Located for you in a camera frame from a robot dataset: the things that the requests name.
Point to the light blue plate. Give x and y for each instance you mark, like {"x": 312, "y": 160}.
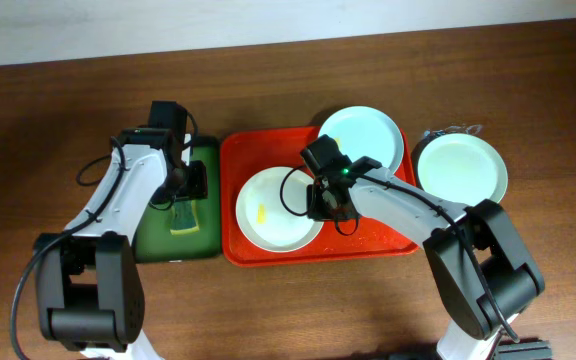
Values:
{"x": 364, "y": 131}

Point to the white plate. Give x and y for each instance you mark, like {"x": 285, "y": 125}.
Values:
{"x": 267, "y": 206}

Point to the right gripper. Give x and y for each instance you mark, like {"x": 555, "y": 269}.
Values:
{"x": 319, "y": 206}

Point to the dark green tray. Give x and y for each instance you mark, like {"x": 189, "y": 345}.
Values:
{"x": 154, "y": 240}

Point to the pale green plate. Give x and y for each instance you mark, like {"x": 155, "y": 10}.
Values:
{"x": 462, "y": 168}

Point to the yellow green scrub sponge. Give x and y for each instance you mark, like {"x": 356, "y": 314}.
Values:
{"x": 184, "y": 218}

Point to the red plastic tray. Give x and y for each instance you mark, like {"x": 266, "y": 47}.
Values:
{"x": 244, "y": 154}

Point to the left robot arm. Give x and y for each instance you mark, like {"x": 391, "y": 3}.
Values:
{"x": 89, "y": 295}

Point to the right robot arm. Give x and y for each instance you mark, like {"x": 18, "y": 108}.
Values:
{"x": 483, "y": 271}

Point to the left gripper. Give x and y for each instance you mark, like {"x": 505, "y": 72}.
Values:
{"x": 194, "y": 182}

